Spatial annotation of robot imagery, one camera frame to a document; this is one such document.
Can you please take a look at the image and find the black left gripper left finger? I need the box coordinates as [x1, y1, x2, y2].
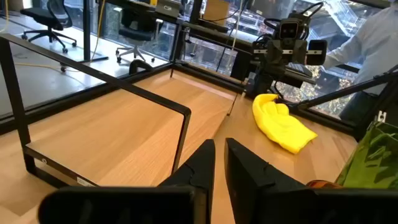
[158, 139, 216, 224]

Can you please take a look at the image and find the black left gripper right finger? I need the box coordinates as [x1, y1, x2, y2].
[224, 138, 315, 224]

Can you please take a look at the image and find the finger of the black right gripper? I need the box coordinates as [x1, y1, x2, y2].
[251, 42, 269, 65]
[306, 39, 328, 67]

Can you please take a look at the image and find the green faceted plastic cup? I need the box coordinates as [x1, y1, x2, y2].
[335, 121, 398, 190]

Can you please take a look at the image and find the person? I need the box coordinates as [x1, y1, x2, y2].
[322, 0, 398, 125]

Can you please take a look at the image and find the cardboard box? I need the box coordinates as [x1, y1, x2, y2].
[203, 0, 230, 26]

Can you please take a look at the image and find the yellow cloth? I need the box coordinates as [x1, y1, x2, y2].
[251, 93, 318, 155]

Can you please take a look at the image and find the black office chair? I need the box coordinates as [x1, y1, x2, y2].
[20, 0, 78, 54]
[115, 7, 165, 64]

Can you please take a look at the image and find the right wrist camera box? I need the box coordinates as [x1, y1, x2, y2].
[278, 17, 301, 40]

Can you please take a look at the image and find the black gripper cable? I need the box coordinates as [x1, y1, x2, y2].
[263, 1, 325, 41]

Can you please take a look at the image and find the black diagonal frame strut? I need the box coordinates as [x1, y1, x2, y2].
[292, 72, 398, 110]

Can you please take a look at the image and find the black table frame rail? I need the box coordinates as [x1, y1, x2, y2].
[0, 60, 357, 136]

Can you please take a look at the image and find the yellow floor cable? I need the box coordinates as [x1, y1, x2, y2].
[0, 0, 107, 73]

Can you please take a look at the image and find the black floor post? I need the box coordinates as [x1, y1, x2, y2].
[81, 0, 109, 62]

